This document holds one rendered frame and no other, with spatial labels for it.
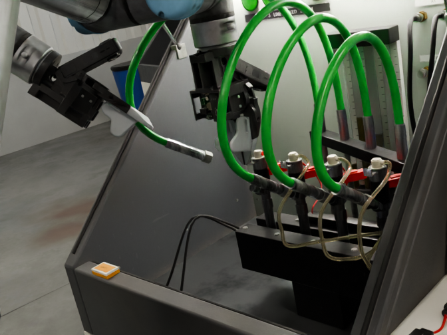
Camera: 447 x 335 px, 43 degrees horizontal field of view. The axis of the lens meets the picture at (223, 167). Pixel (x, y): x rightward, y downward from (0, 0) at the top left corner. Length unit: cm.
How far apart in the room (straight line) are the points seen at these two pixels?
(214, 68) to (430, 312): 48
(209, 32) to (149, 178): 45
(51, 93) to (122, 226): 36
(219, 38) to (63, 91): 29
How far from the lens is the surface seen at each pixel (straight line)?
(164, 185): 130
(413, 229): 78
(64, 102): 101
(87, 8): 83
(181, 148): 105
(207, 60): 92
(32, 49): 103
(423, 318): 78
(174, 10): 82
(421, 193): 79
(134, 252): 127
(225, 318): 89
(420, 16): 110
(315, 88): 117
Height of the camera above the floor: 142
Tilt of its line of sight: 17 degrees down
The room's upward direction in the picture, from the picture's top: 12 degrees counter-clockwise
